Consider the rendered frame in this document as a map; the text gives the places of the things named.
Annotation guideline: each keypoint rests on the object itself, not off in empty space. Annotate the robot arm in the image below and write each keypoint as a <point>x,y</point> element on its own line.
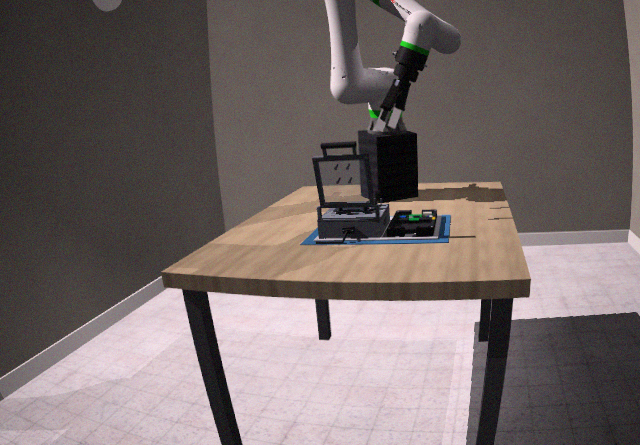
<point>351,83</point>

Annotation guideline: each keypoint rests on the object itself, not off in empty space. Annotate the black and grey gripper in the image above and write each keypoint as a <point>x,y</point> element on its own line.
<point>397,89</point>

